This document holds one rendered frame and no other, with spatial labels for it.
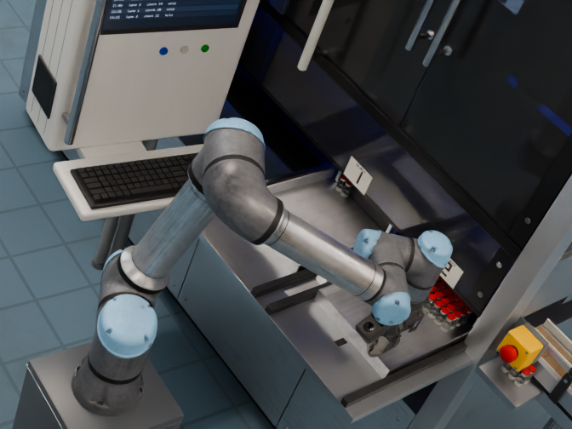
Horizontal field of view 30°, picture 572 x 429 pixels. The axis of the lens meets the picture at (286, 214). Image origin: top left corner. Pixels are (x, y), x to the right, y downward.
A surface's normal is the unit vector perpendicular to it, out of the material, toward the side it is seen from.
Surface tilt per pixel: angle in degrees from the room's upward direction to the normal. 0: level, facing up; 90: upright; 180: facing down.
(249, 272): 0
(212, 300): 90
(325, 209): 0
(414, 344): 0
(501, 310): 90
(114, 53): 90
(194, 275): 90
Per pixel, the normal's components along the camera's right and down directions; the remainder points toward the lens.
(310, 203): 0.30, -0.71
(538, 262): -0.75, 0.23
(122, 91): 0.49, 0.69
